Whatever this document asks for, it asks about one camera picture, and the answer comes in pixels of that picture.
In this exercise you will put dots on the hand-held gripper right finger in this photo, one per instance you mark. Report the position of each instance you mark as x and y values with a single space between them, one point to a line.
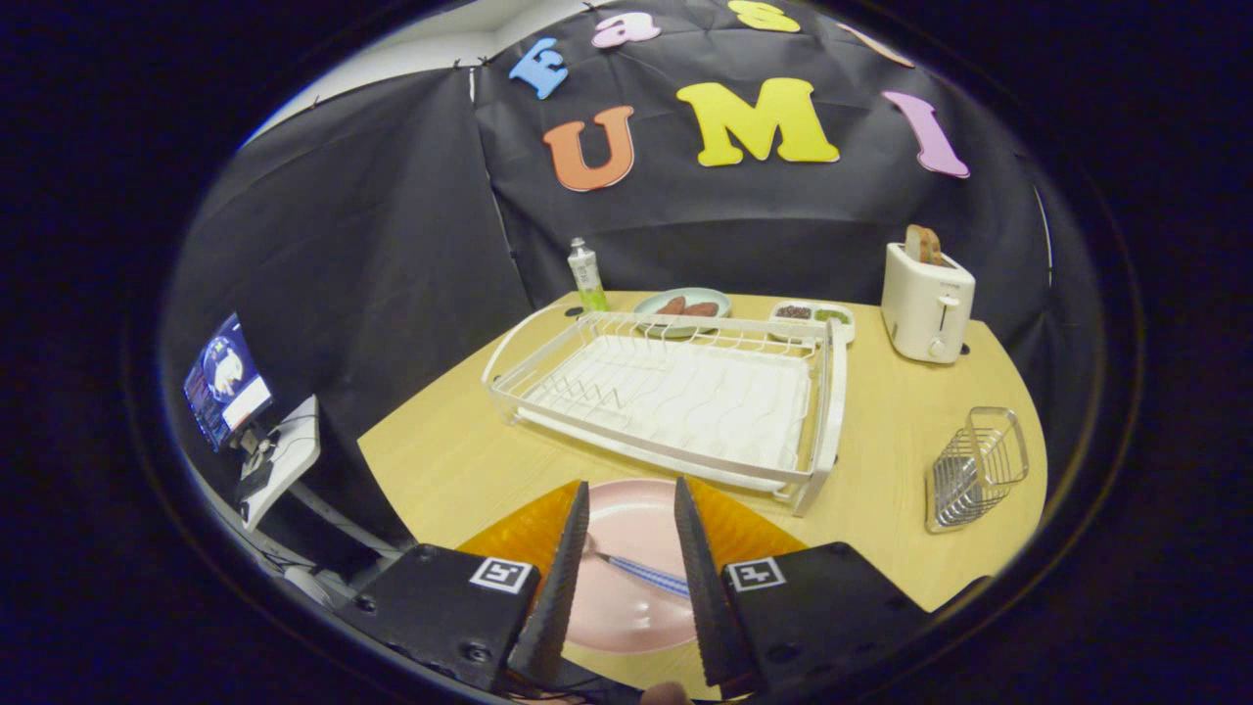
700 597

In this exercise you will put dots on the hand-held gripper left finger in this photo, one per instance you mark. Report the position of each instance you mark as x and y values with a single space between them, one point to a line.
558 597

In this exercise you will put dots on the pink plate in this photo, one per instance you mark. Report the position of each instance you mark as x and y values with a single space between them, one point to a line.
636 524

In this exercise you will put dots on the light green plate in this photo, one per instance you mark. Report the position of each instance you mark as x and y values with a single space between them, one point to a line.
715 296

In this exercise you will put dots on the white divided dish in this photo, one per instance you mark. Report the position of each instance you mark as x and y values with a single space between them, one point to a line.
812 315

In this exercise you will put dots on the brown sausage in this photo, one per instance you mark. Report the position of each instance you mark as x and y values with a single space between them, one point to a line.
702 309
672 305

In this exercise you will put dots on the white device stand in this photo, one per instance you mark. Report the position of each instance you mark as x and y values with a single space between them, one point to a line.
289 450

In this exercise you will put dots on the white green bottle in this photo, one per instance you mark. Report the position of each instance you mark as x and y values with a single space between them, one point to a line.
585 274

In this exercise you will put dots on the white toaster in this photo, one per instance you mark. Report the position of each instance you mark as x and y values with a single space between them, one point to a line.
920 308

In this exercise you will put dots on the black backdrop cloth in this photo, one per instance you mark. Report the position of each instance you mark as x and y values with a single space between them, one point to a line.
392 245

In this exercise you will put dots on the computer monitor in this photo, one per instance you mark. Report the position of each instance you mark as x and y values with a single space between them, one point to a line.
227 382

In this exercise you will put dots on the brown toast slice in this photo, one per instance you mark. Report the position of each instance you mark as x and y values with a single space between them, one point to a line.
922 245

